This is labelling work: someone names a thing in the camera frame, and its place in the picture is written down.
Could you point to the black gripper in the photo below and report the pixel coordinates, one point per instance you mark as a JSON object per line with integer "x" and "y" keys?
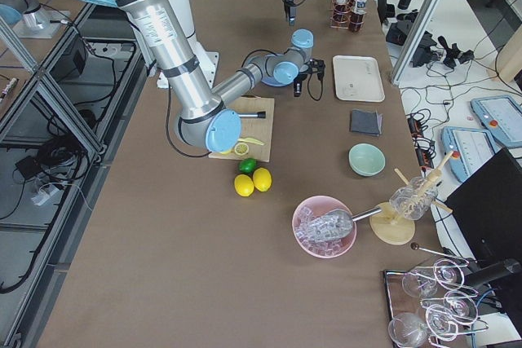
{"x": 298, "y": 85}

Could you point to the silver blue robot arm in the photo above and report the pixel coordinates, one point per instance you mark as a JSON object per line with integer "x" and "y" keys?
{"x": 205, "y": 120}

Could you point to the wooden cutting board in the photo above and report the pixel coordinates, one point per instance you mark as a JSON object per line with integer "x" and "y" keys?
{"x": 256, "y": 128}

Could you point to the beige rectangular tray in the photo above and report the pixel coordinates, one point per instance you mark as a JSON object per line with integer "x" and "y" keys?
{"x": 357, "y": 79}

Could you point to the lemon peel wedge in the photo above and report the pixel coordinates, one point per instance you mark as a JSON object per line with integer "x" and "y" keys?
{"x": 251, "y": 140}

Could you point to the dark grey folded cloth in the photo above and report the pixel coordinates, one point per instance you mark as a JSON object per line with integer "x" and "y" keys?
{"x": 363, "y": 122}

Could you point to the dark drink bottle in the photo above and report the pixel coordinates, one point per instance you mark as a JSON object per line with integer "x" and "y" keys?
{"x": 341, "y": 1}
{"x": 357, "y": 16}

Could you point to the halved lemon slice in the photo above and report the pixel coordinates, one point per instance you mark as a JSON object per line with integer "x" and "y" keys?
{"x": 241, "y": 149}

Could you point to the green lime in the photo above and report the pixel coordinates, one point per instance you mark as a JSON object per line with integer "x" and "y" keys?
{"x": 247, "y": 166}

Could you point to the mint green bowl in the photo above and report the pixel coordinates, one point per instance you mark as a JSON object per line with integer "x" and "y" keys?
{"x": 366, "y": 159}

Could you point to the black stand equipment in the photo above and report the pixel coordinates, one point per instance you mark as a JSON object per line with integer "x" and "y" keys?
{"x": 398, "y": 30}

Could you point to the pink bowl with ice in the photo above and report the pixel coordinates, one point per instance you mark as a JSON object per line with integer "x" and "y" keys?
{"x": 307, "y": 211}

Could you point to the metal ice scoop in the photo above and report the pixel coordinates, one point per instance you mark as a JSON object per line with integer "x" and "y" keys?
{"x": 336, "y": 224}

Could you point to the clear glass mug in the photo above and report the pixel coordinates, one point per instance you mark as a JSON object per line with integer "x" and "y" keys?
{"x": 413, "y": 200}

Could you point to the wooden mug tree stand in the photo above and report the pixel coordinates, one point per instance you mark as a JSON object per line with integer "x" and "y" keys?
{"x": 394, "y": 224}

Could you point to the blue teach pendant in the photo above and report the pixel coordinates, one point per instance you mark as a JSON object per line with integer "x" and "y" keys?
{"x": 474, "y": 148}
{"x": 501, "y": 116}

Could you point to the black monitor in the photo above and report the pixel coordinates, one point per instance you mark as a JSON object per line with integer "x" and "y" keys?
{"x": 487, "y": 209}

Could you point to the wine glass rack tray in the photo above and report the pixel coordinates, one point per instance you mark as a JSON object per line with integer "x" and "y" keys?
{"x": 430, "y": 305}

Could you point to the knife with black handle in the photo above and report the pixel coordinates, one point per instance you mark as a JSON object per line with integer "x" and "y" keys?
{"x": 253, "y": 115}

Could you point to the copper wire bottle rack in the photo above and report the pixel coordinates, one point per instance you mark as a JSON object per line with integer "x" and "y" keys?
{"x": 350, "y": 7}

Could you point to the aluminium frame post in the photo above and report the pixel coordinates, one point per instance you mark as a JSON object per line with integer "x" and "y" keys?
{"x": 413, "y": 39}

